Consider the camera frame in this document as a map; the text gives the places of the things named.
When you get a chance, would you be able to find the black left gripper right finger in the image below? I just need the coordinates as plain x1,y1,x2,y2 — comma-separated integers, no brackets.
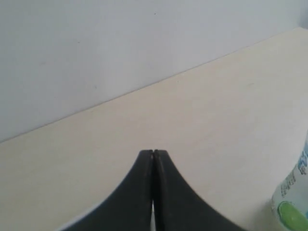
152,150,243,231

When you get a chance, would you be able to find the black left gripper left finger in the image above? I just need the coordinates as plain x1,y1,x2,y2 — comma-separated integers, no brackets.
65,150,154,231

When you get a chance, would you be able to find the clear plastic drink bottle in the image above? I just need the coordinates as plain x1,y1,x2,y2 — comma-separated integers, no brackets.
271,139,308,231

